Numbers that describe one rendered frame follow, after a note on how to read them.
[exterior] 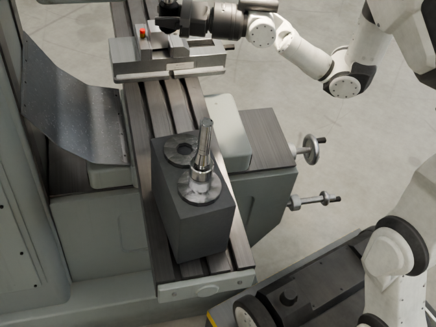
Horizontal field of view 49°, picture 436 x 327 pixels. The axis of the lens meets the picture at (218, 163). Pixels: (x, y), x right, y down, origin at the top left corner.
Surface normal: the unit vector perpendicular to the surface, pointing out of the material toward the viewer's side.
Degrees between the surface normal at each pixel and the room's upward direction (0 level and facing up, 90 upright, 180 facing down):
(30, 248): 88
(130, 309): 68
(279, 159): 0
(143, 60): 90
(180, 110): 0
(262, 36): 79
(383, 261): 90
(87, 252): 90
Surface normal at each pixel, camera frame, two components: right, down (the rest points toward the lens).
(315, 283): 0.10, -0.63
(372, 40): -0.18, 0.79
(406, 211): -0.85, 0.35
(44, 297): 0.24, 0.64
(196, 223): 0.34, 0.75
